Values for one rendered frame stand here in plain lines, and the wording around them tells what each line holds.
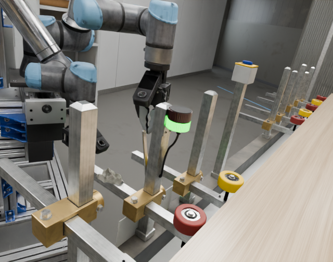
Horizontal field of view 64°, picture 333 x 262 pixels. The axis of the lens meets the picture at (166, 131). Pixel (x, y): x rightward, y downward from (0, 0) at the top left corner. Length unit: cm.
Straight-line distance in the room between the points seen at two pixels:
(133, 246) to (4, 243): 89
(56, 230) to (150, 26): 51
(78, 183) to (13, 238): 112
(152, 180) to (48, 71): 42
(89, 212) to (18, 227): 111
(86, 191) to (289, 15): 803
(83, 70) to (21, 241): 105
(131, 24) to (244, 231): 60
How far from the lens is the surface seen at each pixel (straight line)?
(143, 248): 87
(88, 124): 49
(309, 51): 775
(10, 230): 168
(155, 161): 72
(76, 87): 81
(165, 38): 71
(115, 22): 74
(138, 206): 74
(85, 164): 52
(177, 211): 68
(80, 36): 119
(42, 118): 109
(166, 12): 71
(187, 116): 63
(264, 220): 76
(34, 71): 84
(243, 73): 108
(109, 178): 83
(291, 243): 74
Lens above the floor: 134
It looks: 23 degrees down
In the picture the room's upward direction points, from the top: 10 degrees clockwise
